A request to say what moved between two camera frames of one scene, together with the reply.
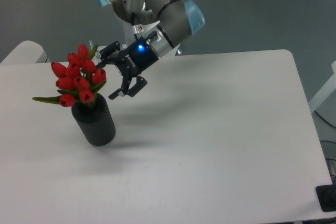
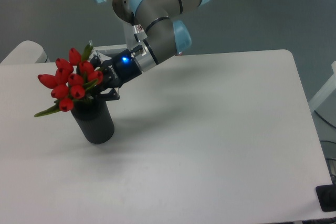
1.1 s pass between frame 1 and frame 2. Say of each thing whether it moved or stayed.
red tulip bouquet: moved
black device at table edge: stayed
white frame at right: stayed
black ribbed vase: stayed
